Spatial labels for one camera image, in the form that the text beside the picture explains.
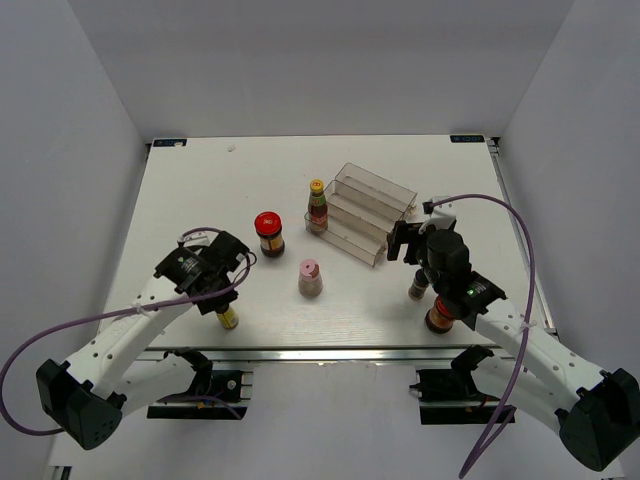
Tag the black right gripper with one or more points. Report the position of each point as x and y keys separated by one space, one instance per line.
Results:
x=411 y=234

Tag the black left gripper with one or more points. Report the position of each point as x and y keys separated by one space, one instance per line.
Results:
x=207 y=305

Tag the small yellow label bottle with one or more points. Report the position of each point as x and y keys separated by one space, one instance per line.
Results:
x=227 y=316

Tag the red lid dark sauce jar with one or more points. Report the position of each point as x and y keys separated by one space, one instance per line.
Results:
x=268 y=227

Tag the yellow cap sauce bottle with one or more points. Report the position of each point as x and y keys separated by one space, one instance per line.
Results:
x=317 y=207

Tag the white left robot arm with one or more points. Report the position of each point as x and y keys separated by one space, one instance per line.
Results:
x=94 y=389

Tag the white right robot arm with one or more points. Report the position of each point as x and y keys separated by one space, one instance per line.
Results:
x=595 y=413

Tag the black cap pepper shaker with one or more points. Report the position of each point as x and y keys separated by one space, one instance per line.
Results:
x=418 y=286

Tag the red lid chili jar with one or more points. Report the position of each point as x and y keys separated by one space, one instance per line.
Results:
x=438 y=319

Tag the clear tiered organizer rack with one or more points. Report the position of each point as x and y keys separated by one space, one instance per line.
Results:
x=361 y=210

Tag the pink cap spice shaker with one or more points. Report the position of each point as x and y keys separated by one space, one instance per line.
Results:
x=310 y=283

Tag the right blue logo sticker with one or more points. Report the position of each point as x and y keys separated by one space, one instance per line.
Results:
x=460 y=138

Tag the blue logo sticker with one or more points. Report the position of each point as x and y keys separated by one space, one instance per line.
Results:
x=460 y=138
x=169 y=143

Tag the left blue logo sticker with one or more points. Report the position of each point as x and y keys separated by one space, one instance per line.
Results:
x=169 y=143

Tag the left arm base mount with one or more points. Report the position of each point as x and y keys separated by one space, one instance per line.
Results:
x=215 y=392

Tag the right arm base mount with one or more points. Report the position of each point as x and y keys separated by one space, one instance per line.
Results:
x=446 y=393

